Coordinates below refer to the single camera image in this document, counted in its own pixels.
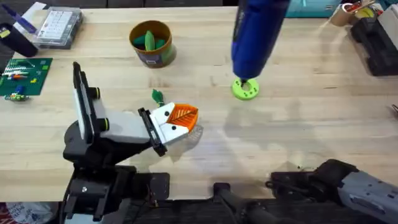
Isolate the green leafy vegetable toy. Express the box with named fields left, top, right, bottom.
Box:
left=151, top=88, right=166, bottom=108

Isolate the blue electric screwdriver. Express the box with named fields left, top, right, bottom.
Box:
left=230, top=0, right=292, bottom=84

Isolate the black upright wrist plate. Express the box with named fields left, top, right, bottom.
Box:
left=72, top=61, right=95, bottom=146

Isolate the brown tub with green toys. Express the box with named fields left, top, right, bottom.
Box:
left=128, top=19, right=178, bottom=70

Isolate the green disc with holes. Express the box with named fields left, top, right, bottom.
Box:
left=231, top=77, right=260, bottom=101

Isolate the green board with toy blocks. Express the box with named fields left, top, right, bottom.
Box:
left=0, top=57, right=54, bottom=102

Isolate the clear plastic parts box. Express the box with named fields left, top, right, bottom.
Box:
left=32, top=6, right=85, bottom=51

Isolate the white red plastic bag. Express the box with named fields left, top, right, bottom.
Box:
left=0, top=201, right=60, bottom=224

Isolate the black cylinder with yellow label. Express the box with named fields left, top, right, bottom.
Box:
left=0, top=22, right=39, bottom=58

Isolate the white flat box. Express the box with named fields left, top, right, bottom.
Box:
left=13, top=1, right=48, bottom=35

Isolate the blue pen tool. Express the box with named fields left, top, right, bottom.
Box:
left=1, top=2, right=39, bottom=35

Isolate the teal box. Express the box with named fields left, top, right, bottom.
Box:
left=285, top=0, right=343, bottom=19

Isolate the brown tape roll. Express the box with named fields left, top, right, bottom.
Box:
left=329, top=2, right=359, bottom=27

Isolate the black box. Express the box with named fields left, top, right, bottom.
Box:
left=350, top=16, right=398, bottom=77

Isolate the heap of red yellow tools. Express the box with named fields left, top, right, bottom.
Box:
left=341, top=0, right=387, bottom=20

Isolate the white grey box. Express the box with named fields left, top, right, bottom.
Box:
left=377, top=2, right=398, bottom=51

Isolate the black rail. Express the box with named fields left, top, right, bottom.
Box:
left=123, top=198, right=386, bottom=224

